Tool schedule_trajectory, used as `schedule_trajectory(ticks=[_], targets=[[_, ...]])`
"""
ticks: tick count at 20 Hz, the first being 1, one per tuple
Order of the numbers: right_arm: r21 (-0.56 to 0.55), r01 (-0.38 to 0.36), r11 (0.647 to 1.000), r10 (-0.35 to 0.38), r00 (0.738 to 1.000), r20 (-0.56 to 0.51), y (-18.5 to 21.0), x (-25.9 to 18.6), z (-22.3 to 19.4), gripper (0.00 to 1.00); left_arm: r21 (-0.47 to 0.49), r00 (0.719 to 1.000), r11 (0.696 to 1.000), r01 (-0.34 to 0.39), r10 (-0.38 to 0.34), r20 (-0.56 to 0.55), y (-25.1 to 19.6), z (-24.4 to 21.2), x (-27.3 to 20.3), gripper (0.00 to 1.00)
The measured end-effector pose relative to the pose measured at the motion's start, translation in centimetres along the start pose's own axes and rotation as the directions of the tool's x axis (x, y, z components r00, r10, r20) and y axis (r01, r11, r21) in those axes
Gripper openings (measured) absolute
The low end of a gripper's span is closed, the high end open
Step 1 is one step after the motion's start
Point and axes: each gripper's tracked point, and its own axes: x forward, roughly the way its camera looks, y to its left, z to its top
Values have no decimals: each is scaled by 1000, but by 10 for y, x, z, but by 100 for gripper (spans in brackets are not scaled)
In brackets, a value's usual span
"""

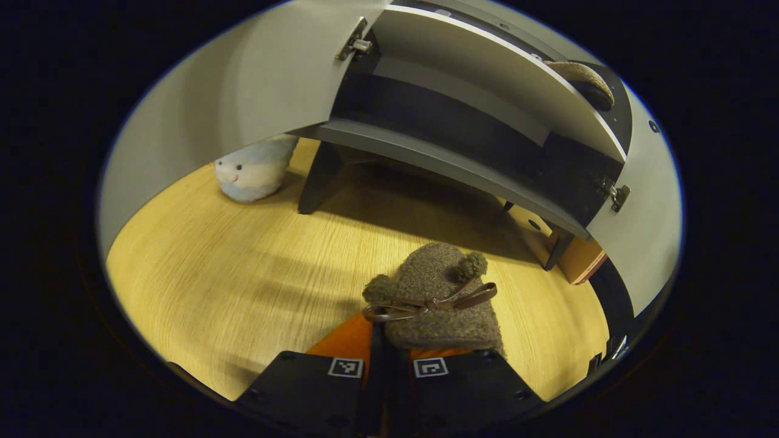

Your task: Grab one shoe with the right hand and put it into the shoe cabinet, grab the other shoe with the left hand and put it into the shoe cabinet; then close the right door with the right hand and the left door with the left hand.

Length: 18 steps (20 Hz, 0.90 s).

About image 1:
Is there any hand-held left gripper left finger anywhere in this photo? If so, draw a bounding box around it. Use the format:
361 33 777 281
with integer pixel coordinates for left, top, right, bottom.
234 312 386 437

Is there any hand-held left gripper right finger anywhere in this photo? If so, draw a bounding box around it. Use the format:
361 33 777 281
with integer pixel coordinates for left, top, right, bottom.
386 346 547 437

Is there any brown fuzzy shoe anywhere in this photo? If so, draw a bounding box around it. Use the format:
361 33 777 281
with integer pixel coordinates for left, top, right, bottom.
543 60 615 113
362 242 507 361

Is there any white shoe cabinet door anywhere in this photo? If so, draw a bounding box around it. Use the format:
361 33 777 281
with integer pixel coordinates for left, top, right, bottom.
97 0 390 256
586 91 683 318

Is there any white shoe cabinet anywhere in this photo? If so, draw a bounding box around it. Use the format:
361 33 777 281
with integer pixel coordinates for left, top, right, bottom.
286 0 635 273

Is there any pale blue plush toy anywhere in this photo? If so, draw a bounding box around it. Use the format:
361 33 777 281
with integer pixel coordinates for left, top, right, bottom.
214 134 299 204

